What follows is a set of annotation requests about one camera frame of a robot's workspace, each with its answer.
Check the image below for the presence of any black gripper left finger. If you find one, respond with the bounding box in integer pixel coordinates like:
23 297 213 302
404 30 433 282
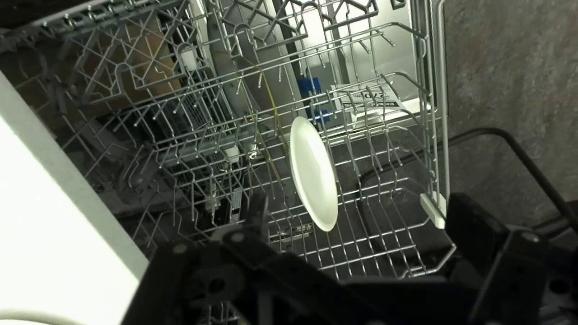
209 194 267 243

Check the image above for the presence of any white plate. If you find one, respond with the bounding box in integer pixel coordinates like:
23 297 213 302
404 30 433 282
288 118 337 234

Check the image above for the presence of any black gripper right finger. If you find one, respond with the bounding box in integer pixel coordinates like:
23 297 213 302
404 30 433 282
446 194 509 277

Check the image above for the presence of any white wire dish rack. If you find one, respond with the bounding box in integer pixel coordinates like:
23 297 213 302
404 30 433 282
0 0 455 281

